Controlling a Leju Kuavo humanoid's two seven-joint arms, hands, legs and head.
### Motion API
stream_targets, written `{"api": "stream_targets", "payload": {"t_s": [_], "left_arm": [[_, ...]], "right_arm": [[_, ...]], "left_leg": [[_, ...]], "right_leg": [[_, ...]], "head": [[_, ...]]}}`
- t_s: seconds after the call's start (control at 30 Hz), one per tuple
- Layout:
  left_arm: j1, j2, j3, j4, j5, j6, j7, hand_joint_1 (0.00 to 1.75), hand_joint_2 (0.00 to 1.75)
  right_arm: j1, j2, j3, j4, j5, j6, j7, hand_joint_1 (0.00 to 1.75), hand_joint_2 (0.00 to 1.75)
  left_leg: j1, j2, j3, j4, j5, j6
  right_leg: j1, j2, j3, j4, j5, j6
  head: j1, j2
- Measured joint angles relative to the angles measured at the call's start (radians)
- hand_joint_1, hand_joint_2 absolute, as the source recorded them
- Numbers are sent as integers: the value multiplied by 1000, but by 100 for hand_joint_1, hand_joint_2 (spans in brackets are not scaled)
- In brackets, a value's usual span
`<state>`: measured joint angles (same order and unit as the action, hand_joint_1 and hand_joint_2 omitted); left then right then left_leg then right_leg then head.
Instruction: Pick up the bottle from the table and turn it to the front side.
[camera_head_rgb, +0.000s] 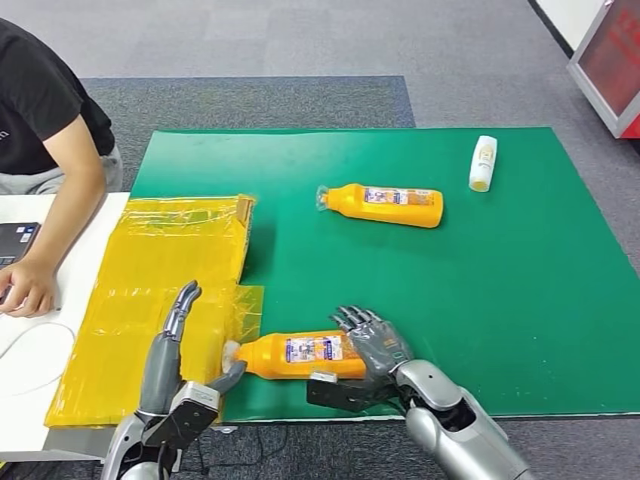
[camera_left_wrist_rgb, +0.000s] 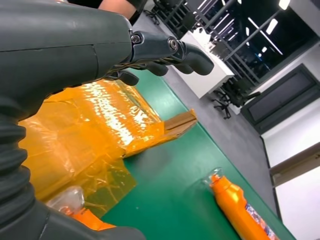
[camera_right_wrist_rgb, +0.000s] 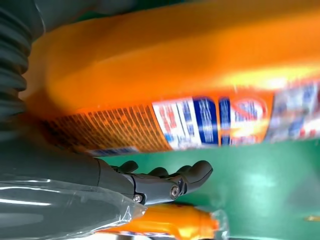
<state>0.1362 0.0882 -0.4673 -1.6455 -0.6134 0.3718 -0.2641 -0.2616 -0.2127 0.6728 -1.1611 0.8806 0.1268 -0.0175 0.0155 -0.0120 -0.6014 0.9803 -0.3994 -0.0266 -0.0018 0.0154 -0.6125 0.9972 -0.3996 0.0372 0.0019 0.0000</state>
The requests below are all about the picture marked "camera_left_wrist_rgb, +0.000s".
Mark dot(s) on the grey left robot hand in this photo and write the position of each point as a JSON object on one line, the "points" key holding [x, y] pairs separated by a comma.
{"points": [[62, 43]]}

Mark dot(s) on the orange detergent bottle clear cap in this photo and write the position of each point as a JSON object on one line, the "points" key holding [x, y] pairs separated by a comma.
{"points": [[235, 205], [90, 222]]}

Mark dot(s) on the person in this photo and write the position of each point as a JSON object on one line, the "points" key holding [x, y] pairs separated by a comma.
{"points": [[115, 6]]}

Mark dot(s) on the yellow translucent plastic bag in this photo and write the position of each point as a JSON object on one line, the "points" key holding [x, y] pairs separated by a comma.
{"points": [[87, 132]]}

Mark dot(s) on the brown cardboard strip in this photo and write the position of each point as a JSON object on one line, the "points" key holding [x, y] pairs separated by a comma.
{"points": [[180, 122]]}

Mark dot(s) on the green table mat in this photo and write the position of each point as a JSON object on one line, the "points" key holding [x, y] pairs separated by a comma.
{"points": [[170, 172]]}

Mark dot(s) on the white office desk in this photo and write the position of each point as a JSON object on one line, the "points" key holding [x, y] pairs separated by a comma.
{"points": [[207, 79]]}

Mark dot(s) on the black office chair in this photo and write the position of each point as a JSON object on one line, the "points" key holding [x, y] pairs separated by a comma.
{"points": [[235, 94]]}

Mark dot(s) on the ceiling light panel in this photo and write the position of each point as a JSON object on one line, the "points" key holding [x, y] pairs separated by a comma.
{"points": [[284, 4], [272, 26]]}

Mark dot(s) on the dark framed wall panel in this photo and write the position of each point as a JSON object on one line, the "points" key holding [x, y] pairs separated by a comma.
{"points": [[280, 96]]}

